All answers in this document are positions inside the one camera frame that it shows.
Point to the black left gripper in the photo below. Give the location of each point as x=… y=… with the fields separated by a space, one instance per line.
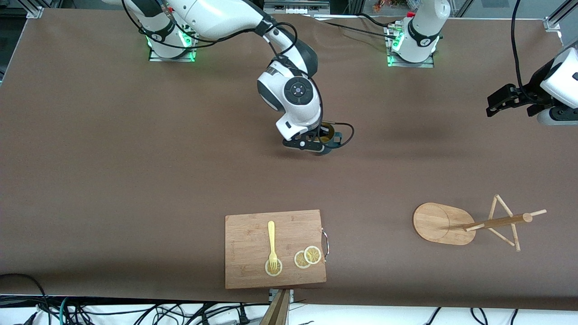
x=527 y=97

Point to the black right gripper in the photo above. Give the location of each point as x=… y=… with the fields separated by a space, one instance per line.
x=321 y=132

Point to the dark green ribbed mug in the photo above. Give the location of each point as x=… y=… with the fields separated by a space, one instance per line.
x=328 y=133

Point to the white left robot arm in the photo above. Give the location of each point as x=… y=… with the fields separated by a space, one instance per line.
x=420 y=31

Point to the wooden mug rack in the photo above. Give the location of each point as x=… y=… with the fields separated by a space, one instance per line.
x=435 y=223

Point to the yellow plastic fork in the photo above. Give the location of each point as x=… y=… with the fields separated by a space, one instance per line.
x=271 y=234

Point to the lemon slice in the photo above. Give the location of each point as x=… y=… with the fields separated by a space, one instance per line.
x=278 y=270
x=299 y=261
x=313 y=255

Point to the wooden cutting board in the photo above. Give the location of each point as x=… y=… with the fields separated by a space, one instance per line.
x=248 y=243

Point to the grey power strip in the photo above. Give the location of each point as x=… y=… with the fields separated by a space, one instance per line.
x=295 y=6

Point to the brown table cover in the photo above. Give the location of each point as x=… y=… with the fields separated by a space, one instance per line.
x=180 y=158

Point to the colourful toy pile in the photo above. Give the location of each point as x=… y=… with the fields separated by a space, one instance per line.
x=384 y=5

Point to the wooden beam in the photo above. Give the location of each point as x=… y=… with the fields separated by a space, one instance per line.
x=279 y=311

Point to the aluminium frame profile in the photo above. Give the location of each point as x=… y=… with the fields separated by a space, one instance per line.
x=553 y=22
x=35 y=10

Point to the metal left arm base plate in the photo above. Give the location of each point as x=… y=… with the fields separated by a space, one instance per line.
x=408 y=64

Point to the metal mounting bracket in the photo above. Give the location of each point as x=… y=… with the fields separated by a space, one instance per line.
x=291 y=295

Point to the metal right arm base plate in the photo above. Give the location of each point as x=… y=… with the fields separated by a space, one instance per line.
x=171 y=58

